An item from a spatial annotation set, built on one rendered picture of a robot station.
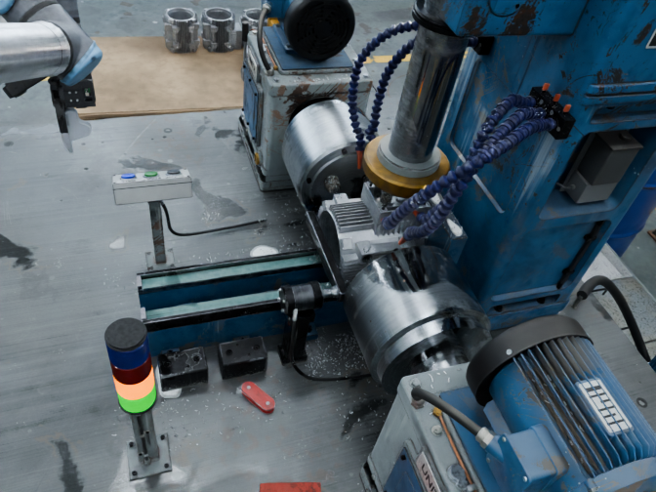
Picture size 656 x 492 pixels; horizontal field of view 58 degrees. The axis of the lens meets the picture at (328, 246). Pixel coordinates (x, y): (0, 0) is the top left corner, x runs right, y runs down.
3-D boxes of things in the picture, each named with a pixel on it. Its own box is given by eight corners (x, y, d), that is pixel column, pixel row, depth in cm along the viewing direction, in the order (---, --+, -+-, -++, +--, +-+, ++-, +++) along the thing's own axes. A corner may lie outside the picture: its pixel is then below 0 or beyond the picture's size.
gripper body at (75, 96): (96, 110, 122) (87, 48, 117) (51, 112, 119) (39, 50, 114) (96, 103, 128) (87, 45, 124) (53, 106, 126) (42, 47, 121)
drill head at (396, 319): (421, 284, 142) (450, 208, 125) (505, 441, 116) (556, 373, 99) (322, 301, 135) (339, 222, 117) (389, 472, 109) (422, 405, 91)
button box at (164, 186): (189, 188, 142) (187, 167, 140) (193, 197, 136) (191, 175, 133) (114, 195, 137) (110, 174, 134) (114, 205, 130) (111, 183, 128)
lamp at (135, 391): (151, 364, 100) (149, 349, 97) (156, 395, 96) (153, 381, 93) (114, 371, 98) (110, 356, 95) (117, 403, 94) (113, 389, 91)
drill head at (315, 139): (345, 142, 179) (359, 66, 161) (389, 225, 155) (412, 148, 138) (265, 148, 171) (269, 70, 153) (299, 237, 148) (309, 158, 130)
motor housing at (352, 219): (386, 232, 152) (401, 176, 139) (414, 289, 140) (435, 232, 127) (311, 243, 146) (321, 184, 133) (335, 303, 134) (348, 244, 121)
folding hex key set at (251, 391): (237, 391, 129) (238, 388, 128) (248, 383, 131) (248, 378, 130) (267, 417, 126) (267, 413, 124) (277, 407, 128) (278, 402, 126)
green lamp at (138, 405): (154, 379, 103) (151, 364, 100) (158, 409, 99) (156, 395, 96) (117, 386, 101) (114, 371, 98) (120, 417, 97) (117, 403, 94)
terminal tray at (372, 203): (405, 199, 139) (412, 176, 134) (424, 231, 132) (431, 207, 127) (357, 205, 135) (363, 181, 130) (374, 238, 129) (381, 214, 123)
